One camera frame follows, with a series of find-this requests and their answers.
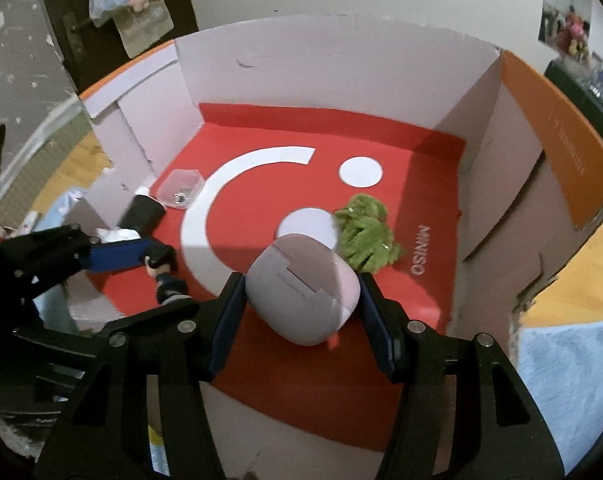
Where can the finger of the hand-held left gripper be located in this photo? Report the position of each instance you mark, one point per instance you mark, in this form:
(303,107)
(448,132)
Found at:
(121,255)
(56,342)

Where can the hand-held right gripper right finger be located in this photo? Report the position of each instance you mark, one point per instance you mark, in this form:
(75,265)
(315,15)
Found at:
(376,330)

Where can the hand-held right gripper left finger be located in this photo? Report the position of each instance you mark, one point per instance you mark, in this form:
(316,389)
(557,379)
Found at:
(226,325)

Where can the black cylinder container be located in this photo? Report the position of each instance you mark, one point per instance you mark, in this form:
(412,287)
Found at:
(141,212)

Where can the dark-haired figurine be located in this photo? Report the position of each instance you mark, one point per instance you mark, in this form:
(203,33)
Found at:
(166,280)

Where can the pink earbud case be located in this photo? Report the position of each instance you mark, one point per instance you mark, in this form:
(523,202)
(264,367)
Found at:
(301,290)

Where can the clear plastic small box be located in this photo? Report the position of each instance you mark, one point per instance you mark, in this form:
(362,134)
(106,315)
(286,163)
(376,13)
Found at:
(179,187)

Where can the green fuzzy scrunchie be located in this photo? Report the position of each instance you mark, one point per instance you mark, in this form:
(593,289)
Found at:
(366,235)

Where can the orange cardboard box red bottom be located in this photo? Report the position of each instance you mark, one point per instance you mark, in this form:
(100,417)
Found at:
(291,85)

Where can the blue fluffy towel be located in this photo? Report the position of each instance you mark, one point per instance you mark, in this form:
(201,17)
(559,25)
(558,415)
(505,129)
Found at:
(566,390)

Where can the clear plastic bag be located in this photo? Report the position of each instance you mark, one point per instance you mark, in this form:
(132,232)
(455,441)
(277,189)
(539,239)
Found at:
(104,0)

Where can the table with dark cloth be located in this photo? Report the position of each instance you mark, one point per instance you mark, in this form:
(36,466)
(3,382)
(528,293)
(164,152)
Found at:
(591,95)

